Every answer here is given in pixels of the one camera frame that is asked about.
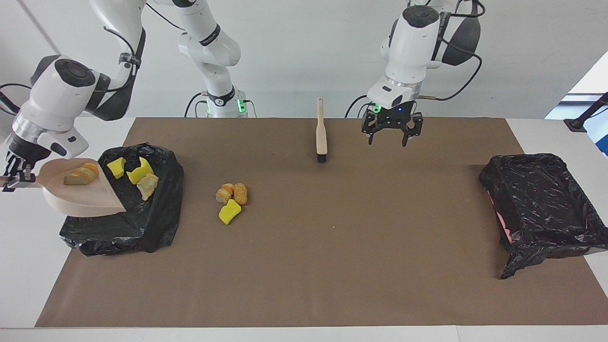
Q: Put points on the pale croissant bread piece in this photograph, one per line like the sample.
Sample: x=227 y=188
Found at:
x=148 y=186

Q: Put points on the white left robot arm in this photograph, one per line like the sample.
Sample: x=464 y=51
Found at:
x=408 y=52

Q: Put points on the black plastic trash bag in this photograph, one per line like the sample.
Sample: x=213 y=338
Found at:
x=541 y=199
x=142 y=228

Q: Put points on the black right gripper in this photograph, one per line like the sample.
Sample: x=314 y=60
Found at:
x=26 y=149

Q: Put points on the yellow curved sponge piece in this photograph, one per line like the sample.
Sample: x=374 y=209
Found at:
x=229 y=213

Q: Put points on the small striped bread roll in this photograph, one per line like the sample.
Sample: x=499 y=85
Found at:
x=223 y=194

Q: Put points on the yellow notched sponge piece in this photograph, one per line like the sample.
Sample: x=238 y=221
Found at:
x=138 y=173

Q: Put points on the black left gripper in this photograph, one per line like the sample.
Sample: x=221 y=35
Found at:
x=393 y=118

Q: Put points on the brown table mat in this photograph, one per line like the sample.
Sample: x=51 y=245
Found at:
x=304 y=294

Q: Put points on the brown breaded nugget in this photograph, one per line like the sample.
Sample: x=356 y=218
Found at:
x=240 y=194

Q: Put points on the orange striped croissant bread piece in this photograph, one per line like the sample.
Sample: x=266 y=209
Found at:
x=81 y=175

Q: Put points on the beige brush with black bristles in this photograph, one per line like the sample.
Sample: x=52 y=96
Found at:
x=321 y=137

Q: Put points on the pink plastic bin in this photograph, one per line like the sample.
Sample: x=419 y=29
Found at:
x=502 y=228

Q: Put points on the yellow wedge sponge piece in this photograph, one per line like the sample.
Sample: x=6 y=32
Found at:
x=116 y=168

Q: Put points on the beige plastic dustpan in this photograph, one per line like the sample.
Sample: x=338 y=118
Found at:
x=85 y=199

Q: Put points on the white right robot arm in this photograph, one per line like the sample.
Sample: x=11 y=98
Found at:
x=52 y=104

